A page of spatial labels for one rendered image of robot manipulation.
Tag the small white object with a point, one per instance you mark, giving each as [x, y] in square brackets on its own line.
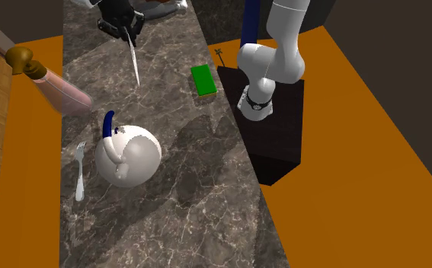
[182, 3]

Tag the thin black star-topped stick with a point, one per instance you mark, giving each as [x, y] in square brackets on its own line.
[220, 57]

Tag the white round bowl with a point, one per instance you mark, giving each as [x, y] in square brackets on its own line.
[141, 156]

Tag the dark robot stand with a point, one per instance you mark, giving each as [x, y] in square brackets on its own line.
[275, 148]

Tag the green sponge with yellow base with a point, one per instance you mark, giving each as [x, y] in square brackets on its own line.
[203, 80]

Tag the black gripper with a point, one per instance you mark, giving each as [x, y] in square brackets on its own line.
[117, 11]

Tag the pink bottle with brown cap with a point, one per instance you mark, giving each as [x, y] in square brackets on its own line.
[63, 92]

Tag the dark blue pole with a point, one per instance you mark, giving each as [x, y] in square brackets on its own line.
[251, 22]

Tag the dark grey plate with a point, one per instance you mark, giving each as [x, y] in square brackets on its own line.
[160, 11]

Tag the silver fork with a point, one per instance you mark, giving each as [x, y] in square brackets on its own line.
[79, 174]

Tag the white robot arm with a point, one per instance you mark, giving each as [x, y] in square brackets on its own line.
[282, 55]

